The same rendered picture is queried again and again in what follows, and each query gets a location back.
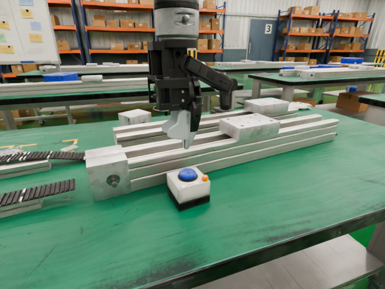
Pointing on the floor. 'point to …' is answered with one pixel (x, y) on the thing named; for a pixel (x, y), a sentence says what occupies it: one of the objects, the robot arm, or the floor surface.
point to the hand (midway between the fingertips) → (189, 143)
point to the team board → (29, 39)
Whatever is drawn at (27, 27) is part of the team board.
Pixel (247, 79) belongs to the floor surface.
